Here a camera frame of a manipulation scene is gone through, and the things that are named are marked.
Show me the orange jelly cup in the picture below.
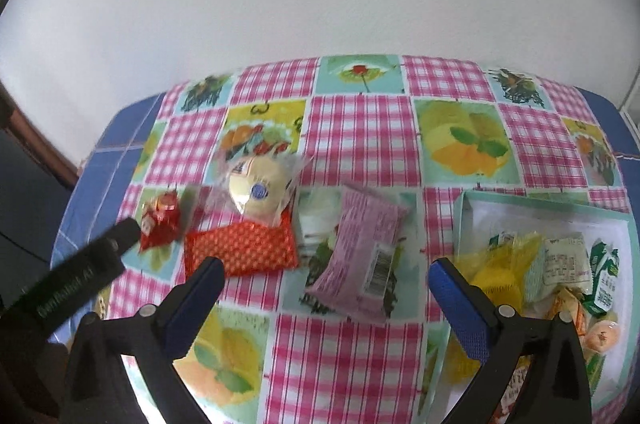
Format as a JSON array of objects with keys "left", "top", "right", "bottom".
[{"left": 582, "top": 319, "right": 623, "bottom": 355}]

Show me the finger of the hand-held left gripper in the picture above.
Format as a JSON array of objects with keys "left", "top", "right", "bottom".
[{"left": 95, "top": 218, "right": 142, "bottom": 272}]

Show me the red patterned flat packet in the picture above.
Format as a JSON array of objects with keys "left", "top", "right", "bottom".
[{"left": 184, "top": 217, "right": 300, "bottom": 277}]

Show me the red puffy snack packet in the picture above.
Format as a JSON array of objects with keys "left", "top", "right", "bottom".
[{"left": 139, "top": 189, "right": 182, "bottom": 251}]

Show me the green and white snack packet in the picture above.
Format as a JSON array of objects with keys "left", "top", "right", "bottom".
[
  {"left": 525, "top": 231, "right": 593, "bottom": 302},
  {"left": 582, "top": 241, "right": 626, "bottom": 315}
]

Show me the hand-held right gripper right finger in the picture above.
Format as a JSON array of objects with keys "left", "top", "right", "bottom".
[{"left": 429, "top": 257, "right": 593, "bottom": 424}]

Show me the pale green pastry packet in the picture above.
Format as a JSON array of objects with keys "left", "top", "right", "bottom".
[{"left": 296, "top": 189, "right": 351, "bottom": 260}]

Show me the yellow bread packet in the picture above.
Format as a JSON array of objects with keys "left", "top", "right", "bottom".
[{"left": 445, "top": 231, "right": 543, "bottom": 385}]

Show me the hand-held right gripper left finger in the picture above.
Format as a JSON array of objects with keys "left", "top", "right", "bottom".
[{"left": 60, "top": 255, "right": 226, "bottom": 424}]

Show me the white tray with teal rim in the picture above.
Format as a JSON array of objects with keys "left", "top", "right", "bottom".
[{"left": 425, "top": 190, "right": 640, "bottom": 424}]

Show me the cream swiss roll packet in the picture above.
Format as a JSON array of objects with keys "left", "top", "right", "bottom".
[{"left": 545, "top": 289, "right": 588, "bottom": 335}]

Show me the pink snack packet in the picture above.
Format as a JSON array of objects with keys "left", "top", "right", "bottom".
[{"left": 304, "top": 183, "right": 415, "bottom": 324}]

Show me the clear-wrapped round pastry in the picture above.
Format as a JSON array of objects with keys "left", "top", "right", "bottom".
[{"left": 200, "top": 154, "right": 313, "bottom": 230}]

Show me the pink checked fruit tablecloth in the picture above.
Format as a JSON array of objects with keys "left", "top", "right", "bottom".
[{"left": 107, "top": 54, "right": 633, "bottom": 424}]

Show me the red-brown milk biscuit packet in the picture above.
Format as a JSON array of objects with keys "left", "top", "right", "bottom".
[{"left": 492, "top": 356, "right": 533, "bottom": 424}]

